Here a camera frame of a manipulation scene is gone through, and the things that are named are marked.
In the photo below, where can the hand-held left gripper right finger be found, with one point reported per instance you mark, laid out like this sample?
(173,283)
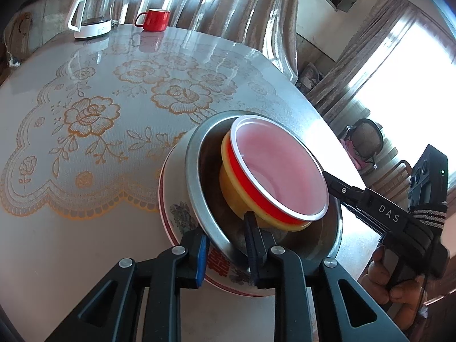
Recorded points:
(258,253)

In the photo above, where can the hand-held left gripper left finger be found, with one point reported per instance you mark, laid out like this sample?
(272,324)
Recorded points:
(201,256)

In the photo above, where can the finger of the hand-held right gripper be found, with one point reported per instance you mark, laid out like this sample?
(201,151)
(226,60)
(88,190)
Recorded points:
(343,189)

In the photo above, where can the white plate with red characters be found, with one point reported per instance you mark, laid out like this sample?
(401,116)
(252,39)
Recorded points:
(178,217)

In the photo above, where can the red plastic bowl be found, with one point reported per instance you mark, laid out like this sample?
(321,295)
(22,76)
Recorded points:
(278,164)

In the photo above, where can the yellow plastic bowl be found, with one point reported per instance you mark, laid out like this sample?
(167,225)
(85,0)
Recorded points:
(231,185)

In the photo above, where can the stainless steel basin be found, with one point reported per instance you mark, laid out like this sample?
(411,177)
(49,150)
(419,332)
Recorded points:
(199,171)

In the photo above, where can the person's right hand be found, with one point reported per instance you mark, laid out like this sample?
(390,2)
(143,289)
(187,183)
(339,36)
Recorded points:
(402,295)

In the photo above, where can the grey side curtain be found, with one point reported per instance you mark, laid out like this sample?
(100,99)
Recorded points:
(356,60)

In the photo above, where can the grey sheer curtain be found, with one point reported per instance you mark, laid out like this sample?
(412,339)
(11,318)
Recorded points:
(213,3)

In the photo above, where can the red mug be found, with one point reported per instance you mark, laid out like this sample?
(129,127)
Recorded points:
(155,19)

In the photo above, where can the white glass electric kettle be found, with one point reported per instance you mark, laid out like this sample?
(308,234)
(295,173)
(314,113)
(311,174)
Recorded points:
(92,17)

